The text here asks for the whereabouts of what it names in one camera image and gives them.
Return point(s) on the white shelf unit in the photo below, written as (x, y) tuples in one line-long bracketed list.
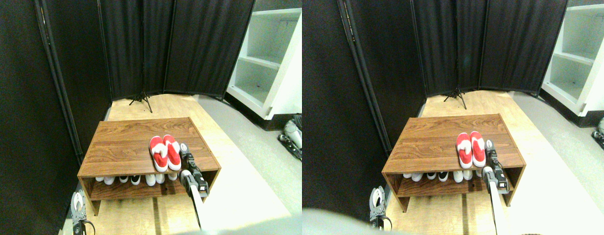
[(263, 44), (583, 39)]

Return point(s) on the black and white shoe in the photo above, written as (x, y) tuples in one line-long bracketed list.
[(443, 176), (135, 180)]

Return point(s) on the black curtain stand pole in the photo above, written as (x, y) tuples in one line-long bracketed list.
[(363, 73), (60, 83)]

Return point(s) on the red shoe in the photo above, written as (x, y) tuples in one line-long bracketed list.
[(464, 152), (173, 152), (158, 155), (478, 149)]

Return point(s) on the brown shoe rack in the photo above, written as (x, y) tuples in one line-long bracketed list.
[(429, 144), (126, 147)]

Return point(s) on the black curtain stand foot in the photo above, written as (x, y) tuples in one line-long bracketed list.
[(143, 95), (457, 92)]

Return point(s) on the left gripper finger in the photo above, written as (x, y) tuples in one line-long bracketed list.
[(82, 202), (372, 202), (74, 207), (382, 197)]

